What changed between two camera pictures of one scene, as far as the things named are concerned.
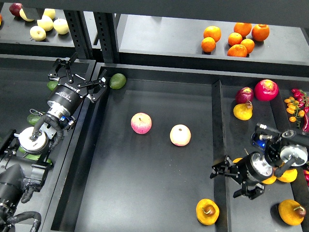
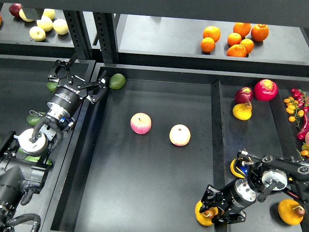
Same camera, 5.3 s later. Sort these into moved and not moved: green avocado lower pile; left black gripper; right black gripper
Moved: right black gripper
Not moved: green avocado lower pile; left black gripper
